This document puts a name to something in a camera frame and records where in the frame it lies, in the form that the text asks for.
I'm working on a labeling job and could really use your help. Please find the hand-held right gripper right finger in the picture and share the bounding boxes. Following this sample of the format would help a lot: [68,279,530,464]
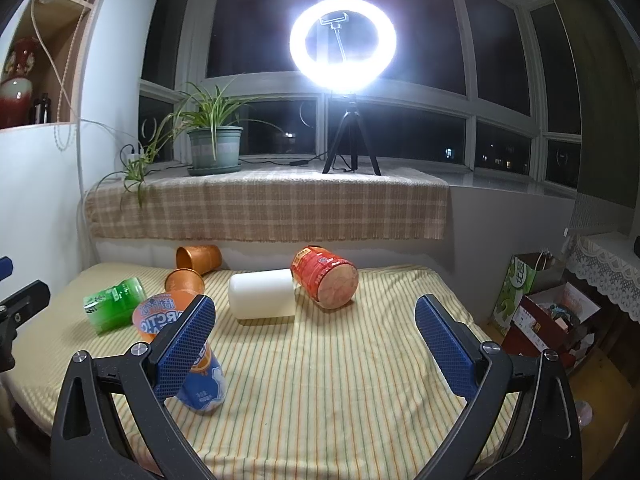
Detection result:
[415,293,584,480]

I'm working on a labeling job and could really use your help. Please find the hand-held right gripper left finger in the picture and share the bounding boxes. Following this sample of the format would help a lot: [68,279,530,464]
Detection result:
[50,293,217,480]

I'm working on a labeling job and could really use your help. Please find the white cup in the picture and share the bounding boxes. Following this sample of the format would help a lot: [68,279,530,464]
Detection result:
[228,268,297,320]

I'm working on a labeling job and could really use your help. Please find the orange and blue printed cup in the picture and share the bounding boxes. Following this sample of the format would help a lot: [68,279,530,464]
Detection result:
[131,291,227,414]

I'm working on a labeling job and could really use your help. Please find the copper cup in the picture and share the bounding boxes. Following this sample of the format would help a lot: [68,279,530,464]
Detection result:
[175,244,223,275]
[164,268,207,295]

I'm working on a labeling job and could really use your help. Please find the green cup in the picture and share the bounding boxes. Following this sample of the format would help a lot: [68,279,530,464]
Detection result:
[83,276,147,336]

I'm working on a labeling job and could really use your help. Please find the red printed cup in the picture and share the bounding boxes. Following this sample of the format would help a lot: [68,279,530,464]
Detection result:
[290,245,360,309]

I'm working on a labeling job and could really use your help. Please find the red cardboard box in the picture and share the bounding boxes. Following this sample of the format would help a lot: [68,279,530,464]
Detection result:
[501,282,602,377]

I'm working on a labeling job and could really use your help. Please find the green paper bag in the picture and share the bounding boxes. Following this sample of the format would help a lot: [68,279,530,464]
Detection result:
[493,252,566,334]

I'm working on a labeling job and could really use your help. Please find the striped yellow sheet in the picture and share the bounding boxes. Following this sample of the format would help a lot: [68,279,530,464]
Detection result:
[0,261,522,480]

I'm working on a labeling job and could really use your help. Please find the dark bottle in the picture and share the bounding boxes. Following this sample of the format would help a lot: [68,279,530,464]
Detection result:
[33,92,52,125]

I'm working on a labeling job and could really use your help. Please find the plaid cloth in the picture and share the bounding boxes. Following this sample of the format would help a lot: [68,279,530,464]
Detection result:
[82,166,450,241]

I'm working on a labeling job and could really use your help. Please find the red vase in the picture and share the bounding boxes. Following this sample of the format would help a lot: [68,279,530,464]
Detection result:
[0,37,41,129]

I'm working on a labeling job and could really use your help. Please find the green pot saucer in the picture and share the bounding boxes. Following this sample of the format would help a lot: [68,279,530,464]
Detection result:
[187,162,243,177]

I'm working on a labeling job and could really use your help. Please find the white lace tablecloth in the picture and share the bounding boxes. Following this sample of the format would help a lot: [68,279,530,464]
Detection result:
[569,232,640,324]

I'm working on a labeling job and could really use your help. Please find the spider plant in green pot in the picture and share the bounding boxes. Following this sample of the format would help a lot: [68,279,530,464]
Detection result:
[80,77,281,211]

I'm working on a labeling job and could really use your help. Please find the wooden shelf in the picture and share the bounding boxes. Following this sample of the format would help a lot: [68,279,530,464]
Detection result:
[0,0,117,132]

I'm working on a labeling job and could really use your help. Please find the dark curtain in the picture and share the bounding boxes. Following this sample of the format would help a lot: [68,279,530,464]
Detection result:
[549,0,640,237]

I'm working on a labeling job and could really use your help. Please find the white cable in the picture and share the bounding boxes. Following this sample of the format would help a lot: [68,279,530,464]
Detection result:
[30,0,82,151]

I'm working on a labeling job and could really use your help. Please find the black cable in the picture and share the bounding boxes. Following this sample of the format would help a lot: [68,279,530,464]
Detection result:
[150,152,362,174]

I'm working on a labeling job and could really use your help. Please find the white window frame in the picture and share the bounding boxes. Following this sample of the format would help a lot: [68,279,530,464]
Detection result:
[137,0,584,192]

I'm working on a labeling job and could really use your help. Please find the ring light on black tripod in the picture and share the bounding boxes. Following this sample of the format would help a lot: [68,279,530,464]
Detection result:
[289,0,399,177]

